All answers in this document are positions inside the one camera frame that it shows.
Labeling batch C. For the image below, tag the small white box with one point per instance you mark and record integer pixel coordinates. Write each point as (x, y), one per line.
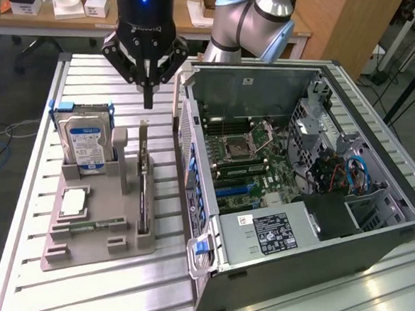
(96, 9)

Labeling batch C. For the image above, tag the orange packet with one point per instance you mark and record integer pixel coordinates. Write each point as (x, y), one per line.
(5, 6)

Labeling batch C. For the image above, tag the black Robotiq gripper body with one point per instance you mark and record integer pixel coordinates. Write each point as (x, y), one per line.
(142, 12)

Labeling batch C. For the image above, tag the blue expansion slot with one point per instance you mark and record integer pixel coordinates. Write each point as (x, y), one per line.
(233, 191)

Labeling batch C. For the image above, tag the grey parts rack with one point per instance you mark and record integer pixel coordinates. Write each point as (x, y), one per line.
(98, 233)

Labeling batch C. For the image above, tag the white paper label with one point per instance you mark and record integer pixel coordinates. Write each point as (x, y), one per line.
(104, 26)

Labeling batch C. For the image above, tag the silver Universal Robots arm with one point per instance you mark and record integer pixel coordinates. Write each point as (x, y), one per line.
(230, 29)

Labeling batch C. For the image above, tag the grey power supply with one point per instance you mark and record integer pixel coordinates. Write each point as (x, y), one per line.
(234, 235)

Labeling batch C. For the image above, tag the blue disk carrier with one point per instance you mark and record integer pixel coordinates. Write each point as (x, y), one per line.
(67, 106)

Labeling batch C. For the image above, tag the hard disk with blue label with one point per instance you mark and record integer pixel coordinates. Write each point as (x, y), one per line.
(83, 147)

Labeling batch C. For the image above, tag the wooden office desk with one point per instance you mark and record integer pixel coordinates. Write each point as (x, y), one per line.
(42, 23)
(198, 30)

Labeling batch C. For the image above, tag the black stand pole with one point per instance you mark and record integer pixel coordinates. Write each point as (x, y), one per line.
(411, 94)

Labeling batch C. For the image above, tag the beige case latch bar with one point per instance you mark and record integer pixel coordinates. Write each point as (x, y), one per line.
(178, 89)

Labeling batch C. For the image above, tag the wooden cabinet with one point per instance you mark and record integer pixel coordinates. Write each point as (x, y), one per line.
(351, 37)

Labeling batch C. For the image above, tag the white paper sheet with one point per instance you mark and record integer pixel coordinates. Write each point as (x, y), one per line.
(199, 16)

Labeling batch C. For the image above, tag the CPU socket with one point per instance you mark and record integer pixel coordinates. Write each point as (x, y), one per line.
(237, 148)

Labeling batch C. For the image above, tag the white pedestal cabinet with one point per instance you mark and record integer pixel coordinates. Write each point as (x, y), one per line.
(374, 60)

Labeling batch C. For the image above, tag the silver CPU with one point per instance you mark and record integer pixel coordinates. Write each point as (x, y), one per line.
(73, 203)

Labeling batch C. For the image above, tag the white box with dark lid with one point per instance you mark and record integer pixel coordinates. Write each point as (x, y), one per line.
(25, 7)

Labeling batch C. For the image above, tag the white box with round insert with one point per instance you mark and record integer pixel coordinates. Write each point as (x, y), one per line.
(68, 8)

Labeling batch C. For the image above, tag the blue case latch tab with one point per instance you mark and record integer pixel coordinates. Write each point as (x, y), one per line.
(201, 248)

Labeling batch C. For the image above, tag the graphics card with metal bracket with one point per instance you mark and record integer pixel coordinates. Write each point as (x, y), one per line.
(143, 193)

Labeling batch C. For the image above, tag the black open PC case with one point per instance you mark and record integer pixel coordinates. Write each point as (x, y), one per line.
(291, 286)

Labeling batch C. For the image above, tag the green RAM stick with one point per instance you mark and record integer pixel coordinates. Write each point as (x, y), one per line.
(99, 223)
(242, 169)

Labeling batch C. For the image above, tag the metal socket cover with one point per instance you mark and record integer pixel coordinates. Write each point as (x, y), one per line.
(262, 134)

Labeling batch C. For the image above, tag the black office chair base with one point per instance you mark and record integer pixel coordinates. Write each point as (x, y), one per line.
(29, 48)

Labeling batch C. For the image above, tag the perforated metal disk bay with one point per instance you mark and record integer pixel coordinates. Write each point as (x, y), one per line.
(312, 134)

